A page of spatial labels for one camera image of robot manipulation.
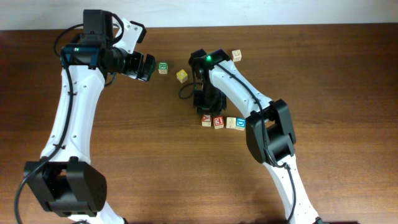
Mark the blue letter D block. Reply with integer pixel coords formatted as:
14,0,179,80
235,118,246,131

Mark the red letter A block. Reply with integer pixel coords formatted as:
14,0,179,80
201,114,212,127

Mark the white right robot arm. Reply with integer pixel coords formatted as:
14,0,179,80
188,49,322,224

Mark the brown picture wooden block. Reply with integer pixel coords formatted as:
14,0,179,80
231,50,242,62

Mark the green letter R block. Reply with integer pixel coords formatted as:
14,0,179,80
158,62,169,74

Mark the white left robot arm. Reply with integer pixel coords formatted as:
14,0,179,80
22,9,156,223

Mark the yellow wooden block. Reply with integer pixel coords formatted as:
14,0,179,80
176,69,188,83

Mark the plain letter J block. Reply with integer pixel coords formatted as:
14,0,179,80
226,117,236,129

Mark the red letter E block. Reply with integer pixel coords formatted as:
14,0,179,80
213,116,224,129

